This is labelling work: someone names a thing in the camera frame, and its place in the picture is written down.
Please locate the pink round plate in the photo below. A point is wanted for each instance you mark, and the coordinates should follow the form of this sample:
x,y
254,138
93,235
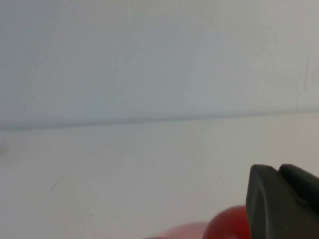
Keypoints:
x,y
184,231

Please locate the red toy apple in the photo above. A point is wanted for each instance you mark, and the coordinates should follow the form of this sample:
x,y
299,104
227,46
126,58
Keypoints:
x,y
229,224

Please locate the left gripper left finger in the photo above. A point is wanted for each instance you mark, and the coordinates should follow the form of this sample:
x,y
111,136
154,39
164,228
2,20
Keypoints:
x,y
274,211

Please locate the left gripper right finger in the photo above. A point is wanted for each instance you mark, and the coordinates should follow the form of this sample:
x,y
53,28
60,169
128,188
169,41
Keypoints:
x,y
301,186

